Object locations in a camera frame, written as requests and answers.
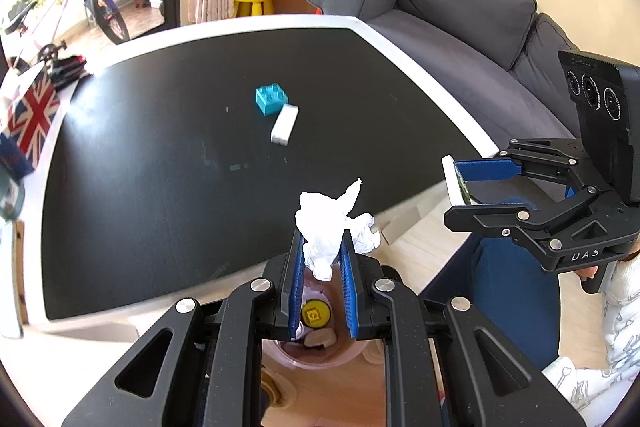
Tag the white small box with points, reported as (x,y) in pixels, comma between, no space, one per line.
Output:
(283,127)

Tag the yellow plastic stool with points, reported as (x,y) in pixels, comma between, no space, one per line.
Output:
(245,8)

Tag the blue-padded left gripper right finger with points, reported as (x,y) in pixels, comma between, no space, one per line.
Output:
(445,365)

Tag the teal toy brick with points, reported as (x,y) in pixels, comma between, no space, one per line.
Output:
(270,99)

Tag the union jack box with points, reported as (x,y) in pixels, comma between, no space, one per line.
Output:
(26,122)

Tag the person's blue trouser leg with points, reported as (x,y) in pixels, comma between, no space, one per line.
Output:
(508,285)

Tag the pink trash bin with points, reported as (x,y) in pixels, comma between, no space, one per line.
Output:
(322,339)

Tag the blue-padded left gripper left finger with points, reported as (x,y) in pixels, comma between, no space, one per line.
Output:
(199,365)

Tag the bicycle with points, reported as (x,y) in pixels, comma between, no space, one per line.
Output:
(42,20)

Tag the grey sofa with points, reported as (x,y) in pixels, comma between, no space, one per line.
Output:
(498,58)

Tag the white tissue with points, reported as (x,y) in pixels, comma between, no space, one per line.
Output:
(322,221)

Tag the black red bag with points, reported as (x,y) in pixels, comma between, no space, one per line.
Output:
(62,71)

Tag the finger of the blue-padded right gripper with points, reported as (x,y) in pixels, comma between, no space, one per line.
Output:
(510,219)
(545,160)

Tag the beige zip pouch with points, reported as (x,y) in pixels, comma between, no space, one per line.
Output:
(458,192)

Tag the black camera box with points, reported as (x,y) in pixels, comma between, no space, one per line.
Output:
(606,94)

